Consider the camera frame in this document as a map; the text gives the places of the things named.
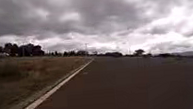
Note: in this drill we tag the row of distant trees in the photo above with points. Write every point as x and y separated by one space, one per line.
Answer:
84 53

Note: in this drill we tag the tall thin pole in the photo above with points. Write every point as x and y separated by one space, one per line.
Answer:
86 47

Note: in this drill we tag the dark asphalt road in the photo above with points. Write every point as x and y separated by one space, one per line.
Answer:
121 88

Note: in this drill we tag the lone flat-topped tree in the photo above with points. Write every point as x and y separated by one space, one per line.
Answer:
138 52

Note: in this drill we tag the dark clump of trees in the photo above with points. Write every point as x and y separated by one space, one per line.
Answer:
20 50

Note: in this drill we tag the dry brown grass field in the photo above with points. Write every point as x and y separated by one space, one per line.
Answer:
16 74

